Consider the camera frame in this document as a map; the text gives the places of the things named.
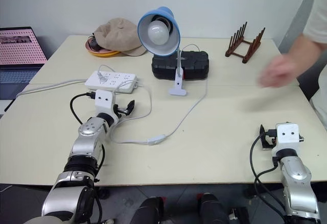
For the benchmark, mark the dark object in plate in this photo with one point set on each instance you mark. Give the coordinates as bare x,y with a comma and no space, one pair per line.
94,44

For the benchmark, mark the dark rounded shape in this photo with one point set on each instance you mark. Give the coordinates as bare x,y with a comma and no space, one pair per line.
213,210
149,211

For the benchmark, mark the small white object under table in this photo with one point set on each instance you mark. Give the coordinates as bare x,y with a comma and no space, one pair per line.
238,213

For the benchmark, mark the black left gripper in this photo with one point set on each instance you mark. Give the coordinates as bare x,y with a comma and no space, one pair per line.
122,111

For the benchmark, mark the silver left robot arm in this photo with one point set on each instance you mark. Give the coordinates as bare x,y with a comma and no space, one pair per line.
85,147

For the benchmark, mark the white light bulb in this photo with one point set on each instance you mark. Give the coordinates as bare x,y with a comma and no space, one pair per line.
158,32

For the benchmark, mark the laptop with pink screen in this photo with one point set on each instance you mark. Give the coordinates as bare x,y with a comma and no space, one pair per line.
18,48

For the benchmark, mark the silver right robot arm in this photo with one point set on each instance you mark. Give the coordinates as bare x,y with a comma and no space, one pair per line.
297,180

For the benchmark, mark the white plug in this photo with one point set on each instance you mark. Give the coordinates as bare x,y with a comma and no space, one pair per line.
101,77

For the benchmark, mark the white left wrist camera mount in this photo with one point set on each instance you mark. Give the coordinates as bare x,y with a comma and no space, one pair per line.
103,101

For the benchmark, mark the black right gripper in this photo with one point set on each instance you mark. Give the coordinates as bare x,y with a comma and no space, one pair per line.
271,142

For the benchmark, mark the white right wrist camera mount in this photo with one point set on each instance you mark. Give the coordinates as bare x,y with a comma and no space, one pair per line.
287,133

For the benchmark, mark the brown wooden dish rack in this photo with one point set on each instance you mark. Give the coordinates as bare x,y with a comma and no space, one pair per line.
249,49

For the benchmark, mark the blue clip desk lamp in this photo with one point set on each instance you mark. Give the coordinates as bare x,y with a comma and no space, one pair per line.
166,14

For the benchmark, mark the black table caster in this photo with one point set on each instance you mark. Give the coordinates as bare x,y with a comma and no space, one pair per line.
251,190
103,193

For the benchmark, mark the orange and pink plate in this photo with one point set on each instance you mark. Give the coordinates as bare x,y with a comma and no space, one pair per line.
104,53

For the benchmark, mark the black plastic case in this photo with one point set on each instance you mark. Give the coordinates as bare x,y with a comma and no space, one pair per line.
194,64

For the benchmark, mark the beige cap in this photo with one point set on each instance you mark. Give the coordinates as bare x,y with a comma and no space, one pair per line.
120,35

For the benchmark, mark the person's bare hand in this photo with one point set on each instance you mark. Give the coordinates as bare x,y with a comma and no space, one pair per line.
277,72

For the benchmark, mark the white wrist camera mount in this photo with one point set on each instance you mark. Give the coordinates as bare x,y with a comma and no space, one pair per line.
287,133
103,101

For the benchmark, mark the white power strip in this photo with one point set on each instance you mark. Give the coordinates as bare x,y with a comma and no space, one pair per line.
120,81

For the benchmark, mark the person's bare forearm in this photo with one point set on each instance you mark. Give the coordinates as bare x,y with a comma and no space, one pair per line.
307,53

